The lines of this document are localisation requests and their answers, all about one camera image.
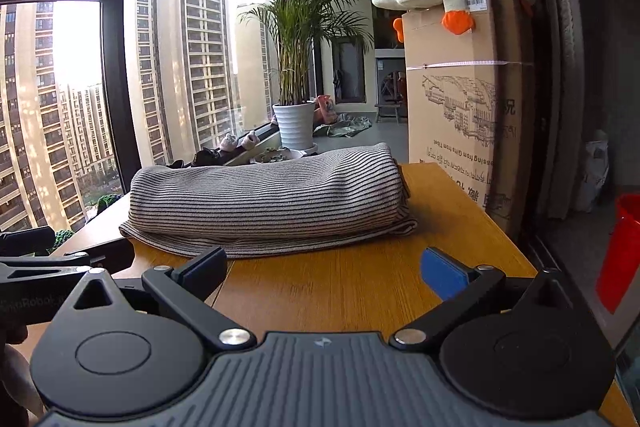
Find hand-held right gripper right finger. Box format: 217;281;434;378
390;247;573;352

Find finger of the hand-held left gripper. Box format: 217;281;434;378
0;257;93;324
64;238;136;280

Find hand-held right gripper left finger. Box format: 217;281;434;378
74;247;253;352

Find grey striped shirt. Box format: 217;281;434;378
119;143;419;259

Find person's left hand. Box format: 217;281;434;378
0;329;47;414

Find black shoes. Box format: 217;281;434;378
164;147;237;170

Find pale baby slippers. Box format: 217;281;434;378
219;131;262;154

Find dish of succulents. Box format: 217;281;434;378
249;147;304;166

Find printed cardboard box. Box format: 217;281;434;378
402;0;532;237

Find small stool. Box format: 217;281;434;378
374;103;404;124

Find white ribbed plant pot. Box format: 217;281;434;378
272;101;320;156

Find green cloth on floor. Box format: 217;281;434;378
313;114;374;138

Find red bucket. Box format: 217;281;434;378
595;193;640;315

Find pink toy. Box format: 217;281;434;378
312;94;337;124

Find dark door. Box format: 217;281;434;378
331;37;369;104

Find green palm plant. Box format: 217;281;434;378
239;0;375;108

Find dark window frame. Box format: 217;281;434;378
0;0;144;196

